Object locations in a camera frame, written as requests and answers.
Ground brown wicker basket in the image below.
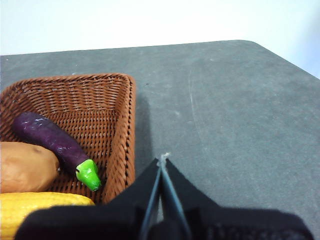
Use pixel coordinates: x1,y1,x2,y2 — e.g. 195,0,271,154
0,72,137,205

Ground purple eggplant with green stem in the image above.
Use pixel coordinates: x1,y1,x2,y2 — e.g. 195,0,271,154
12,111,102,192

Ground yellow corn cob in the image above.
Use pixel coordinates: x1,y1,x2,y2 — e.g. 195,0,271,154
0,191,96,240

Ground brown potato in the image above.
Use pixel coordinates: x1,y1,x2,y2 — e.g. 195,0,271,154
0,141,61,194

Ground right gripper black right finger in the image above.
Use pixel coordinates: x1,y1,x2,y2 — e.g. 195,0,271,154
161,159,315,240

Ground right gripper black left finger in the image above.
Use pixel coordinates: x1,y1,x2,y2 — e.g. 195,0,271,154
14,157,161,240

